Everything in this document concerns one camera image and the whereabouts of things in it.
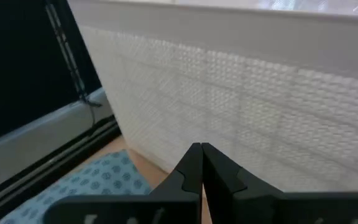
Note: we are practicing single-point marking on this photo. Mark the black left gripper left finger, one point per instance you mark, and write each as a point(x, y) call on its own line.
point(166, 208)

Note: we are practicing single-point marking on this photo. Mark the teal patterned cloth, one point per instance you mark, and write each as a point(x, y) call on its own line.
point(104, 177)

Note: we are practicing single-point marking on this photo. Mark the black partition with feet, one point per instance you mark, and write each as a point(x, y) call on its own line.
point(17, 62)

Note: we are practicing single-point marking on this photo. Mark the black metal table frame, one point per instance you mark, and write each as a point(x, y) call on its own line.
point(42, 172)

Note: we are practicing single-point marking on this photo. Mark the white plastic bin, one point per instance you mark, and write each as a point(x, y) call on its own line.
point(228, 93)

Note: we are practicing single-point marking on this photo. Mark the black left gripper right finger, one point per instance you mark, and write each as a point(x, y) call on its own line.
point(259, 208)

